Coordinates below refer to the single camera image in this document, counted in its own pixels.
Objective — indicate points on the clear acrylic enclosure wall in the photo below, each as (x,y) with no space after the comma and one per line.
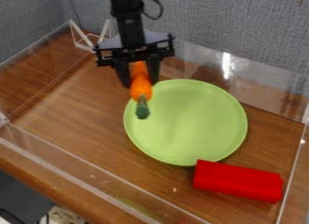
(63,142)

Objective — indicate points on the clear acrylic corner bracket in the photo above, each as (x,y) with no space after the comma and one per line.
(87,40)

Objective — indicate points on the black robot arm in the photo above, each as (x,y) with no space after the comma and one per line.
(135,44)

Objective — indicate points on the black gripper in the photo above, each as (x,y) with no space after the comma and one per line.
(158,47)

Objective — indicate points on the orange toy carrot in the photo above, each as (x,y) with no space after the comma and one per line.
(140,88)

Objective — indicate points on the green plate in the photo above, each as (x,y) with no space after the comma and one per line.
(197,122)

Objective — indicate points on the red rectangular block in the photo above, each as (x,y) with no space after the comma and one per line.
(239,181)

